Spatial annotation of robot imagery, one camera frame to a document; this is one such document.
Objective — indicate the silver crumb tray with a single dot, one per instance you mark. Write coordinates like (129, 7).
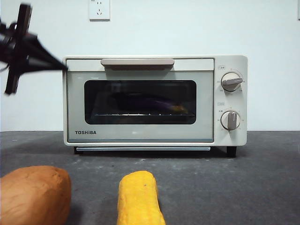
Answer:
(143, 148)

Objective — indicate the brown sweet potato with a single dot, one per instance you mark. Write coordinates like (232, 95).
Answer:
(32, 197)

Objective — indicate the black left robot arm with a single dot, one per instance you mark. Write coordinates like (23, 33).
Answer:
(5, 47)

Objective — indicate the beige temperature knob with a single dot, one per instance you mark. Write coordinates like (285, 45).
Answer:
(230, 82)

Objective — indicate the glass oven door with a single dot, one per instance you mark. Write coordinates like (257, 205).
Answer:
(76, 105)

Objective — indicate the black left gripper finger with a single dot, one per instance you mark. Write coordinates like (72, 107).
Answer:
(37, 66)
(39, 48)

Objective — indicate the yellow corn cob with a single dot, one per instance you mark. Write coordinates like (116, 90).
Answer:
(138, 197)

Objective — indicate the beige timer knob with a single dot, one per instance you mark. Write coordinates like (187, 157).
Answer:
(230, 120)

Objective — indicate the white wall socket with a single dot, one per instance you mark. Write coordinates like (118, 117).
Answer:
(99, 10)

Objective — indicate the purple eggplant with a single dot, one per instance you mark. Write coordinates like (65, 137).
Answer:
(145, 102)

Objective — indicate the white Toshiba toaster oven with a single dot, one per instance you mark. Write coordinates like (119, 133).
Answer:
(230, 63)

